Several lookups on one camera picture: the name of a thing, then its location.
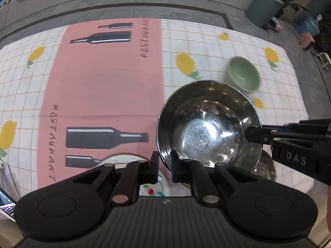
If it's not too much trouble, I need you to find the blue water jug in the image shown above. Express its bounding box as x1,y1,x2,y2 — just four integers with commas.
297,14,323,37

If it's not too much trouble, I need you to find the grey-green trash bin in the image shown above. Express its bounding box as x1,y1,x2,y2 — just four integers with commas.
246,0,284,28

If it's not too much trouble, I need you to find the checkered lemon tablecloth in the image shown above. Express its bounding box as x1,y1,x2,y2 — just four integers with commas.
1,18,308,197

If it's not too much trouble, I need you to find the white small stool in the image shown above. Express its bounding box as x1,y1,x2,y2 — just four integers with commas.
315,52,331,69

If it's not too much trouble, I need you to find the right hand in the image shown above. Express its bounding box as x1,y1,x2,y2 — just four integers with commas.
326,186,331,233

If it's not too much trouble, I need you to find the blue steel bowl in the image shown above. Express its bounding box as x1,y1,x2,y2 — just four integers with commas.
156,80,263,172

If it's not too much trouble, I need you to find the laptop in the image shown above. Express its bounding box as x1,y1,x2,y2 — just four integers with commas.
0,188,16,222

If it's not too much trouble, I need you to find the green ceramic bowl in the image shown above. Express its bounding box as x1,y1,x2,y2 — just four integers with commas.
224,57,261,93

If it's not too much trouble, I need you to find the white painted fruit plate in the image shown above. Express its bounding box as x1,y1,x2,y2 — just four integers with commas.
97,153,191,197

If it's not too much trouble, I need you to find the pink small appliance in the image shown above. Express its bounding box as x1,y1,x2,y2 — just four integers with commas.
298,32,315,50

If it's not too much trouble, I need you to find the clear glass flower plate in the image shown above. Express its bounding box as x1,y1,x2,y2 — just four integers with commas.
252,150,276,181

